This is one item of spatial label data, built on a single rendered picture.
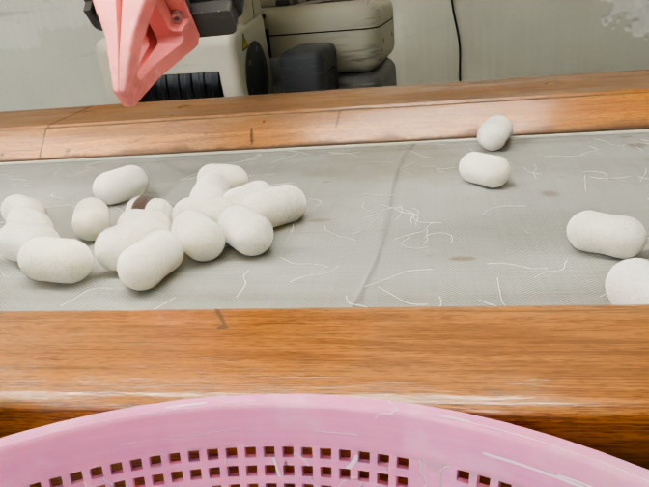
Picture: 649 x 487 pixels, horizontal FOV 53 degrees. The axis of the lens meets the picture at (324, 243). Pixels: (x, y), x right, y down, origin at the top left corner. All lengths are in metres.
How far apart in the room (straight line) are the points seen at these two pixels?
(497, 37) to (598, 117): 1.85
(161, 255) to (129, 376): 0.11
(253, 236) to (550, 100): 0.29
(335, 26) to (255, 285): 0.97
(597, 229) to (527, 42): 2.08
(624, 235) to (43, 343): 0.23
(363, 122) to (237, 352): 0.35
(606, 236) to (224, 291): 0.16
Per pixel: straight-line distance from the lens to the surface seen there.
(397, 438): 0.16
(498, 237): 0.33
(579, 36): 2.38
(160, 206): 0.37
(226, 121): 0.55
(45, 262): 0.32
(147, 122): 0.57
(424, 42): 2.38
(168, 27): 0.42
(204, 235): 0.31
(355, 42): 1.22
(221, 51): 0.98
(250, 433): 0.17
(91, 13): 0.47
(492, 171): 0.39
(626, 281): 0.25
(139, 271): 0.29
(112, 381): 0.20
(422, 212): 0.36
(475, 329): 0.20
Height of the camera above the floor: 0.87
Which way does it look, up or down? 22 degrees down
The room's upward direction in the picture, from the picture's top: 5 degrees counter-clockwise
